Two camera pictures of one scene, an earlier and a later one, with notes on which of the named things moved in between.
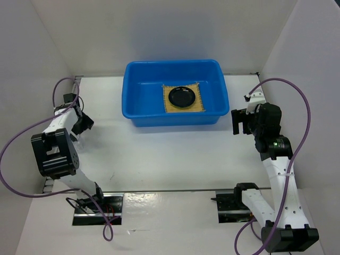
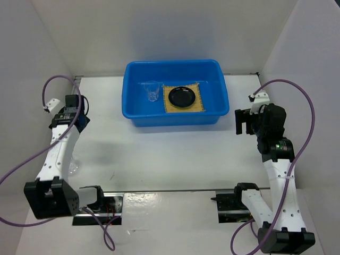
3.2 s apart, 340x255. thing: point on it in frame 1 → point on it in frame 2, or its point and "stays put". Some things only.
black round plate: (181, 96) stays put
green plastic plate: (182, 107) stays put
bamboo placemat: (198, 106) stays put
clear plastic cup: (79, 143) → (152, 87)
